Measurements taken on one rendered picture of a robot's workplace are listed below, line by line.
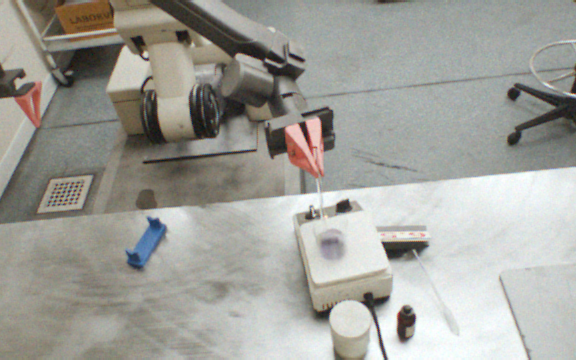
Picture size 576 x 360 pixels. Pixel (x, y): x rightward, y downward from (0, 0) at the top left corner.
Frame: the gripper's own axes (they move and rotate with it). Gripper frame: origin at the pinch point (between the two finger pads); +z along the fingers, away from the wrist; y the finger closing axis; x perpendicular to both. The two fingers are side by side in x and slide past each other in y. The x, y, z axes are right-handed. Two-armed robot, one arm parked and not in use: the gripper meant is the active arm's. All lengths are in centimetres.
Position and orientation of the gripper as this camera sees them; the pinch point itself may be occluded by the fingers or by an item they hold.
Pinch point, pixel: (318, 170)
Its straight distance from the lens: 67.1
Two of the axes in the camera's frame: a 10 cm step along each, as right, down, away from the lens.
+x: 1.2, 6.9, 7.1
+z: 2.6, 6.7, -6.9
